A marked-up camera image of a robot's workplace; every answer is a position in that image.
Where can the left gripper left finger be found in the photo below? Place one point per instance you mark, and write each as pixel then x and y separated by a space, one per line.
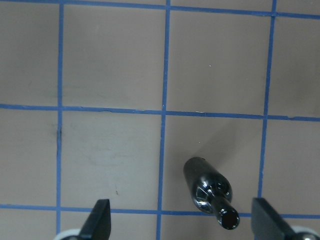
pixel 98 224

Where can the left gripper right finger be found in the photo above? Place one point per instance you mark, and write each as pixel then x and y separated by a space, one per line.
pixel 267 224

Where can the black wine bottle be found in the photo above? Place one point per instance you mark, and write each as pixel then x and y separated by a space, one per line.
pixel 211 192

